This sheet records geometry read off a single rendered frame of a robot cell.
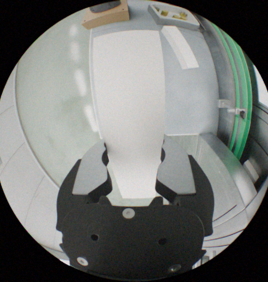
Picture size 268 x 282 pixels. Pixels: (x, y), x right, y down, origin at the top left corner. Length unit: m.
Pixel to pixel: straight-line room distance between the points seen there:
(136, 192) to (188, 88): 0.46
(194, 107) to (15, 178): 3.41
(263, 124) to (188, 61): 0.55
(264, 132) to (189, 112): 0.54
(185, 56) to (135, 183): 0.46
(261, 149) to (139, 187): 0.70
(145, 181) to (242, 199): 0.36
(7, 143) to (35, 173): 1.32
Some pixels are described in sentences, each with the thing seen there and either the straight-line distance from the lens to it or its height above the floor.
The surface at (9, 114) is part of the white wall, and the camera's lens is 3.35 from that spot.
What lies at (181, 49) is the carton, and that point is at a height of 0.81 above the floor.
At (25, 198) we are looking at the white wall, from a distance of 3.26.
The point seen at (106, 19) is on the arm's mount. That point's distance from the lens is 0.59.
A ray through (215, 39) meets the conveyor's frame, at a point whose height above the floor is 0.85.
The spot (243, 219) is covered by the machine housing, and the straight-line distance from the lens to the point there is 0.44.
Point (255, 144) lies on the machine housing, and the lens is 0.74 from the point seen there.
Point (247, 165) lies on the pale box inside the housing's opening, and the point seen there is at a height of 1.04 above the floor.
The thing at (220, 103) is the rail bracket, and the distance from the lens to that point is 0.49.
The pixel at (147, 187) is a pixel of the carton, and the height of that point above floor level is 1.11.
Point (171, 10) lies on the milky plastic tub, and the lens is 0.72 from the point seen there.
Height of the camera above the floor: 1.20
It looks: 59 degrees down
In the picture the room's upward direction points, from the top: 178 degrees counter-clockwise
